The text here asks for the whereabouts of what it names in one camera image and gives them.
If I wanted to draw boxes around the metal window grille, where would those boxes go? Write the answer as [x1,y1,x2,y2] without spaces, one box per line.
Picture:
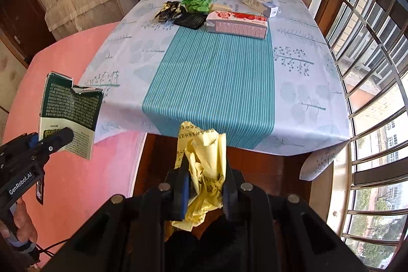
[325,0,408,269]

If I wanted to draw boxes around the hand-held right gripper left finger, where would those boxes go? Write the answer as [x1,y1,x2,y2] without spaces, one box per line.
[41,157,192,272]

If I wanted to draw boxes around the pink bed sheet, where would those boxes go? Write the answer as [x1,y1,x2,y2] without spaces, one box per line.
[0,22,147,263]

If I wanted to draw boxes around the teal striped floral tablecloth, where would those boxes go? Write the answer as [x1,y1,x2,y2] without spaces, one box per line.
[78,0,351,182]

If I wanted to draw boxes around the yellow paper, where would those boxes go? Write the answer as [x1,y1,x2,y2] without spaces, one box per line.
[170,121,227,232]

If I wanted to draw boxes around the person's left hand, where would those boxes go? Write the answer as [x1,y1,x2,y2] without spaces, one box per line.
[0,197,38,247]

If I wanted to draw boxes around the person's black trousers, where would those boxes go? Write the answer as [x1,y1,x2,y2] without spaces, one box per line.
[164,214,249,272]

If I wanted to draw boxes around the pink milk carton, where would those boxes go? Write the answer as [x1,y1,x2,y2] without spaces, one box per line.
[206,11,268,40]

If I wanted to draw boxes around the white and blue small box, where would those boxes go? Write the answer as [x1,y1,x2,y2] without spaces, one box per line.
[260,3,279,18]

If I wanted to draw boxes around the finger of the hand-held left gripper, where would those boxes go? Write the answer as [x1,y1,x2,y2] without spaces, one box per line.
[27,127,75,161]

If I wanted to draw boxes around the flat black packet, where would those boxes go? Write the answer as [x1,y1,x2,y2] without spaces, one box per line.
[174,13,207,30]

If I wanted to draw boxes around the green wrapper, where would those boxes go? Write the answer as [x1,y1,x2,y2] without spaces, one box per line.
[181,0,214,14]

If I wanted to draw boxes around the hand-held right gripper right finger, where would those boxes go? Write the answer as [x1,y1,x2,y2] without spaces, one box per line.
[221,167,367,272]

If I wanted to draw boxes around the beige small box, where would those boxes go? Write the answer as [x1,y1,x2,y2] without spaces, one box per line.
[209,3,236,13]

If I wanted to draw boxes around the black cable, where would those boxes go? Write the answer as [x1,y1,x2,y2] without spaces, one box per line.
[33,238,71,260]

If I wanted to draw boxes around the dark wooden wardrobe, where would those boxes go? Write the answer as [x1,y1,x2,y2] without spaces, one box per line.
[0,0,56,64]

